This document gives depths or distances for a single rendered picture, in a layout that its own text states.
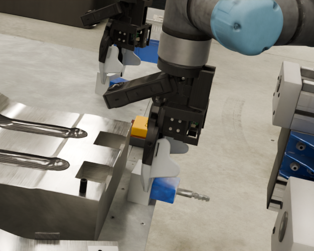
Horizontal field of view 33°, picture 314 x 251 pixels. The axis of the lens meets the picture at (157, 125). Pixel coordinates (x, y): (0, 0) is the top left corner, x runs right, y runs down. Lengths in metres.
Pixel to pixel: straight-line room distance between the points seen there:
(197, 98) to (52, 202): 0.26
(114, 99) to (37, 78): 0.54
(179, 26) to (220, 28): 0.11
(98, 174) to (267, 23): 0.34
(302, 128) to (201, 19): 0.40
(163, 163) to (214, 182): 1.81
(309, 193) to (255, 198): 1.95
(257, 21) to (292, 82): 0.36
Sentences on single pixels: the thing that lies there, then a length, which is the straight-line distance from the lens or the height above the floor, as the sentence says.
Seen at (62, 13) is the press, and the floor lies 0.10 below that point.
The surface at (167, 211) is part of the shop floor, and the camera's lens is 2.32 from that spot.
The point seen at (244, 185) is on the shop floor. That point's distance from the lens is 2.66.
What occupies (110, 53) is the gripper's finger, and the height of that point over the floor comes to 0.91.
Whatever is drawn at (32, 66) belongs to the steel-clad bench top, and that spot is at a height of 0.80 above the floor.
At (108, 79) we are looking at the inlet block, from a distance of 1.24.
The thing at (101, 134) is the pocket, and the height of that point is 0.88.
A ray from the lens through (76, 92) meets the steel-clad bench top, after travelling 1.27.
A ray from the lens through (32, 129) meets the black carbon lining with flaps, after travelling 0.90.
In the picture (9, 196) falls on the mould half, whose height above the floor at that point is 0.87.
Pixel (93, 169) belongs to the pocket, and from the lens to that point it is 0.80.
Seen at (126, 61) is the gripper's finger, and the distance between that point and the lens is 1.28.
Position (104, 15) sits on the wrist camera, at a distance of 1.22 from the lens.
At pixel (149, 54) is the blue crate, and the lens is 3.98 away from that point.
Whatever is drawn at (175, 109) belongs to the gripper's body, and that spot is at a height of 0.98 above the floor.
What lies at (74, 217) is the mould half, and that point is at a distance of 0.74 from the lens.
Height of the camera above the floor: 1.28
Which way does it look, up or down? 25 degrees down
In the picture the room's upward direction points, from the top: 10 degrees clockwise
